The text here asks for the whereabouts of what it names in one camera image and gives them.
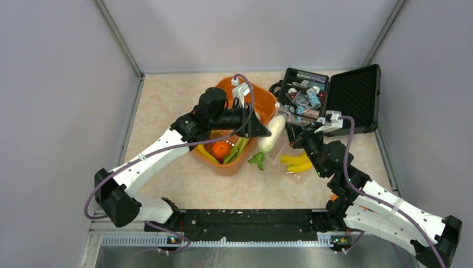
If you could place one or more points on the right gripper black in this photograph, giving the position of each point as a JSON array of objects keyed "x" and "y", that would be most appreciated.
[{"x": 294, "y": 133}]

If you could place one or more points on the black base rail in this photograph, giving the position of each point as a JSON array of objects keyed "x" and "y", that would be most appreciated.
[{"x": 247, "y": 225}]

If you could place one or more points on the white radish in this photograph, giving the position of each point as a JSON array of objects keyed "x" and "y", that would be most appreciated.
[{"x": 266, "y": 144}]

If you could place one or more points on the orange fruit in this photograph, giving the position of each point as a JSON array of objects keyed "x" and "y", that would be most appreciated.
[{"x": 220, "y": 150}]

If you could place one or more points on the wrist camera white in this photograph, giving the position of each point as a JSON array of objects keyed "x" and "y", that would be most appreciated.
[
  {"x": 331, "y": 122},
  {"x": 239, "y": 92}
]

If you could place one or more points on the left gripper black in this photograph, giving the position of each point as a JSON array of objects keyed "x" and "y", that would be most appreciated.
[{"x": 256, "y": 129}]

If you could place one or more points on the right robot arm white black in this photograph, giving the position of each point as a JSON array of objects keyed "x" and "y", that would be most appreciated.
[{"x": 363, "y": 204}]

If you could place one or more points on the clear zip top bag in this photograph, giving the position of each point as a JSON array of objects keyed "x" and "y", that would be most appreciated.
[{"x": 282, "y": 148}]

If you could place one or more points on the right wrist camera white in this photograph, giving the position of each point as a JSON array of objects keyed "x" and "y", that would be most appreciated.
[{"x": 331, "y": 122}]

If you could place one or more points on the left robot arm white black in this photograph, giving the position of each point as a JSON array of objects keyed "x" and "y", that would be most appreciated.
[{"x": 116, "y": 189}]

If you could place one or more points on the green leafy vegetable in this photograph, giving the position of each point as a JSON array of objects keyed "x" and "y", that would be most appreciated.
[{"x": 237, "y": 150}]

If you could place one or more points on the yellow banana bunch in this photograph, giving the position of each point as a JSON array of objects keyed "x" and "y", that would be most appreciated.
[
  {"x": 296, "y": 164},
  {"x": 204, "y": 153}
]

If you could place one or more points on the black poker chip case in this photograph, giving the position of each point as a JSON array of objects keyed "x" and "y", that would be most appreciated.
[{"x": 304, "y": 96}]

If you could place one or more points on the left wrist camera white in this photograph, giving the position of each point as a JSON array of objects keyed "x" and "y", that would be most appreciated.
[{"x": 239, "y": 92}]

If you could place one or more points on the orange plastic basket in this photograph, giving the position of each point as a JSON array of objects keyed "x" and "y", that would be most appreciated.
[{"x": 230, "y": 165}]

